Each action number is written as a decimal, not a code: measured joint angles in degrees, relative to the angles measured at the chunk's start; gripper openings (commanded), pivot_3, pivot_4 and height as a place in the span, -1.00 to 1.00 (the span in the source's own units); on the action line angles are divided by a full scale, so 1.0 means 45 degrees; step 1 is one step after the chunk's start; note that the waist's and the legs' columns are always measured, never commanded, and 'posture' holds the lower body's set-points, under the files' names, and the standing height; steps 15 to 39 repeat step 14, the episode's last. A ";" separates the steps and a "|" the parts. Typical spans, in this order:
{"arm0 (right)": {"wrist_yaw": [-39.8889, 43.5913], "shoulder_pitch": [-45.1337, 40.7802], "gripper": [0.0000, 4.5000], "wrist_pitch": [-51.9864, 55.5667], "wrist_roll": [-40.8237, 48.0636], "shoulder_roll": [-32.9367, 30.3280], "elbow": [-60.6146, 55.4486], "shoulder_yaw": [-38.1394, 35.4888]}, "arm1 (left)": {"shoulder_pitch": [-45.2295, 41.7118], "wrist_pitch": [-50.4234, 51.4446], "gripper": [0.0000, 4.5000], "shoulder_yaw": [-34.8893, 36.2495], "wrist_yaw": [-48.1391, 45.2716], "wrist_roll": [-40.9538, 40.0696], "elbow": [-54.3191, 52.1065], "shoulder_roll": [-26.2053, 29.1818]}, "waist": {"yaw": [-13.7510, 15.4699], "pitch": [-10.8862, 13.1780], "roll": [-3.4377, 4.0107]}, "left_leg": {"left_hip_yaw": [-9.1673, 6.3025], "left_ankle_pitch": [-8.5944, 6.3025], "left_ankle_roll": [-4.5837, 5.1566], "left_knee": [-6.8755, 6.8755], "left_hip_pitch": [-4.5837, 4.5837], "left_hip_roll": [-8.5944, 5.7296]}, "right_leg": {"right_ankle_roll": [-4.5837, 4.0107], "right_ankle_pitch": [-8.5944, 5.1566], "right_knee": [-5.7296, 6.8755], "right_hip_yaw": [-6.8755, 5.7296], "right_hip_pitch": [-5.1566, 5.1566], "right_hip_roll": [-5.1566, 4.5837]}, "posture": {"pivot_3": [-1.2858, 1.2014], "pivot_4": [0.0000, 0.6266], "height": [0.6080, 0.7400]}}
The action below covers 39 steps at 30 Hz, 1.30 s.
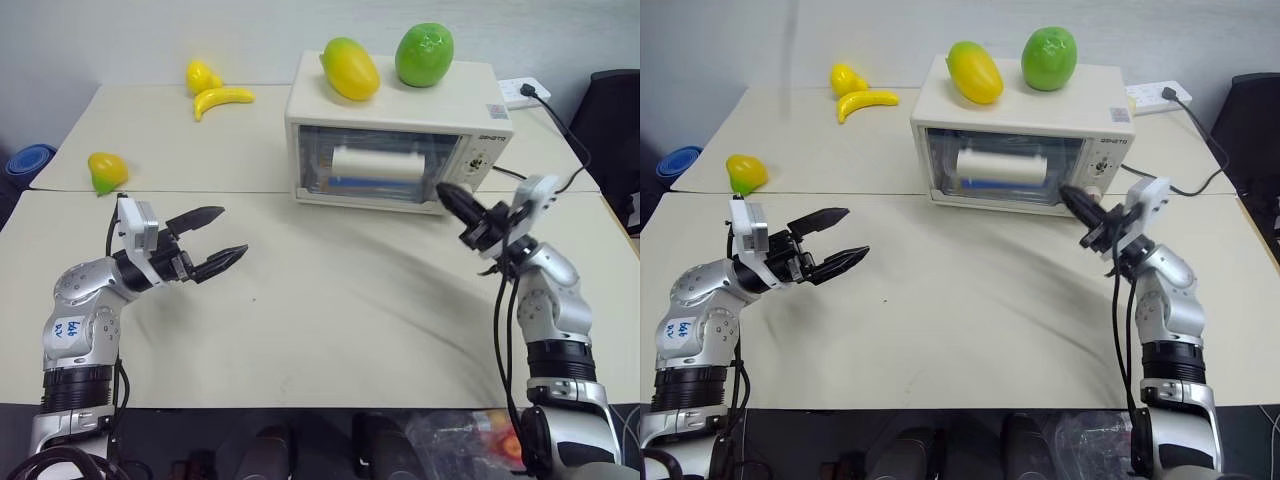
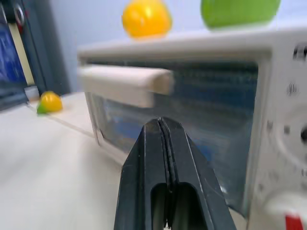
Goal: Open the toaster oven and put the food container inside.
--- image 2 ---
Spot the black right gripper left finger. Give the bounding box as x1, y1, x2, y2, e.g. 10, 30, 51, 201
113, 119, 171, 230

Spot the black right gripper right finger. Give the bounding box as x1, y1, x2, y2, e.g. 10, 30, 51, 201
158, 116, 238, 230

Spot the white toaster oven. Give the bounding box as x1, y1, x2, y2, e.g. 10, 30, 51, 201
77, 28, 307, 230

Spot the small yellow toy fruit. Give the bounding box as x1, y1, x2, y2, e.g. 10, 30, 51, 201
36, 91, 63, 115

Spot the yellow toy bell pepper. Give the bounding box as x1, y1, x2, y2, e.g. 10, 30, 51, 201
121, 0, 173, 39

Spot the dark grey cabinet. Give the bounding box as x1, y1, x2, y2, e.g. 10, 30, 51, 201
0, 0, 71, 111

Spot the green toy bell pepper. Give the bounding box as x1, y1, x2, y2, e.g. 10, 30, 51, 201
200, 0, 282, 31

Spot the blue screen panel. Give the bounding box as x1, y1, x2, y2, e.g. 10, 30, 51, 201
0, 23, 28, 84

